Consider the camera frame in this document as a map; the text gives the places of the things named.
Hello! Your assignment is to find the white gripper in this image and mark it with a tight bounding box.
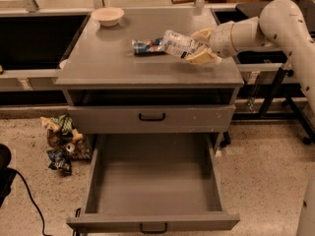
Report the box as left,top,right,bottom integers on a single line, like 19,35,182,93
184,22,237,65

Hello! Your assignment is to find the clear plastic water bottle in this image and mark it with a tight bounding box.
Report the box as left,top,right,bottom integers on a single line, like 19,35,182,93
161,29,222,65

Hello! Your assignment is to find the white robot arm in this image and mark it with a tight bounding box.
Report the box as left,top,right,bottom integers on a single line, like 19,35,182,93
186,0,315,112

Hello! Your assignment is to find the closed grey top drawer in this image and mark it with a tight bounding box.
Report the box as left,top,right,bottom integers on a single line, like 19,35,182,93
68,105,235,134

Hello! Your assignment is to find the grey drawer cabinet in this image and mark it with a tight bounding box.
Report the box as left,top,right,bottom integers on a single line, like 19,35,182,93
55,8,243,146

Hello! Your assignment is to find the open grey middle drawer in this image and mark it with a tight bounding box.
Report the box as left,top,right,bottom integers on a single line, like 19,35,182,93
67,133,240,234

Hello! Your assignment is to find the brown wooden stick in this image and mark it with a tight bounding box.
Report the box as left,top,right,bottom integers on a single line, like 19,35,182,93
171,0,195,4

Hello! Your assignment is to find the crushed blue soda can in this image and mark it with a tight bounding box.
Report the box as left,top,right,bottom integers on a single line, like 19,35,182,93
132,37,164,55

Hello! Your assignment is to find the beige paper bowl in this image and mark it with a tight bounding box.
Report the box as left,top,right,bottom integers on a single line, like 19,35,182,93
91,7,124,27

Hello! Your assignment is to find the green striped snack bag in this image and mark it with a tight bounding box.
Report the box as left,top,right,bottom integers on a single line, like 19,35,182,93
40,115,74,135

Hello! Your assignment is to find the brown snack bag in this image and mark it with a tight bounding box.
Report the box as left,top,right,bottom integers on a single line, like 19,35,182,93
47,129,93,160

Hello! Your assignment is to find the crushed can on floor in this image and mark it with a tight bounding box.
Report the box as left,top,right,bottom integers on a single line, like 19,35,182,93
66,143,76,152

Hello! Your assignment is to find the dark blue snack bag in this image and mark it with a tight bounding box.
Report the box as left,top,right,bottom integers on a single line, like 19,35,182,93
47,148,72,174

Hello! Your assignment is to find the black device at left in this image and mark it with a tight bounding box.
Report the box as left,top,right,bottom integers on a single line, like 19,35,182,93
0,144,16,207

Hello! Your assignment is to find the black cable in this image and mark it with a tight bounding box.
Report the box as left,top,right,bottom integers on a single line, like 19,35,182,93
13,168,53,236

